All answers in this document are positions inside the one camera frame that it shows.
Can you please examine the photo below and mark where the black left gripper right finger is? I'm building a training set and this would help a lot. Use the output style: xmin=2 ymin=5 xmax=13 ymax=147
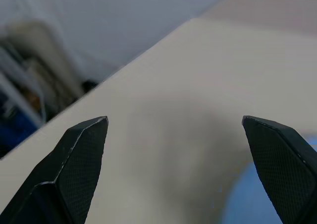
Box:
xmin=241 ymin=115 xmax=317 ymax=224

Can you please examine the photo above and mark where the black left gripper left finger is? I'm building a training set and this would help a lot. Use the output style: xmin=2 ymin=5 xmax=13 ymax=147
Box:
xmin=0 ymin=115 xmax=109 ymax=224

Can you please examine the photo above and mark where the blue plate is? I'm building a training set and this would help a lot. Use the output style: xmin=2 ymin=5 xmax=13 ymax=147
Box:
xmin=221 ymin=131 xmax=317 ymax=224

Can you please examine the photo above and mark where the blurred white shelf unit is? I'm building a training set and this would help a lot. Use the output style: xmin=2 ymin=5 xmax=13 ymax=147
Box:
xmin=0 ymin=19 xmax=85 ymax=158

